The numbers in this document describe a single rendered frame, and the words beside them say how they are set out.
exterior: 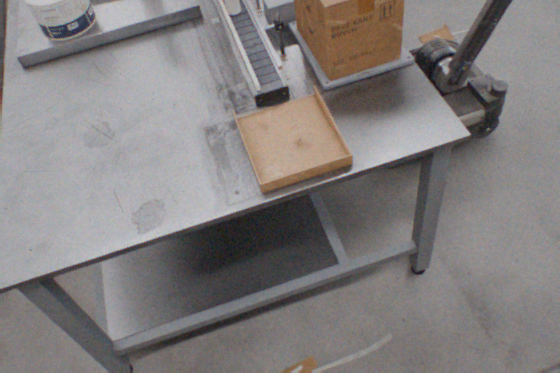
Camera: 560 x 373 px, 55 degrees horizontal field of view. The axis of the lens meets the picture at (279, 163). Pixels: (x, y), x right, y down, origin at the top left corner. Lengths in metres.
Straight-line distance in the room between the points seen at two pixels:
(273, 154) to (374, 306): 0.89
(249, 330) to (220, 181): 0.84
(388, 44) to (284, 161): 0.49
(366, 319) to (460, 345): 0.34
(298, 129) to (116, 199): 0.55
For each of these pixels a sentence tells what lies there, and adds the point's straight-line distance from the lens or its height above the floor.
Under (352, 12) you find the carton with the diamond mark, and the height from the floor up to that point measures 1.08.
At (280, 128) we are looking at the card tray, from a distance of 1.56.
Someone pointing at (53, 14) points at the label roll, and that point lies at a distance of 2.05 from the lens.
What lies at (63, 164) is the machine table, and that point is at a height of 0.83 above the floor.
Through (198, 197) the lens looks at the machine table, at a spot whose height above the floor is 0.83.
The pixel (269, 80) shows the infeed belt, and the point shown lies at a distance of 1.65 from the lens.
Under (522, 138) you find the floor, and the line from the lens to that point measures 2.73.
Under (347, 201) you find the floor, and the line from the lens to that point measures 2.40.
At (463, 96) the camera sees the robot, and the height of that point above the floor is 0.24.
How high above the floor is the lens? 1.96
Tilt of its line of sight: 50 degrees down
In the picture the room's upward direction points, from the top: 11 degrees counter-clockwise
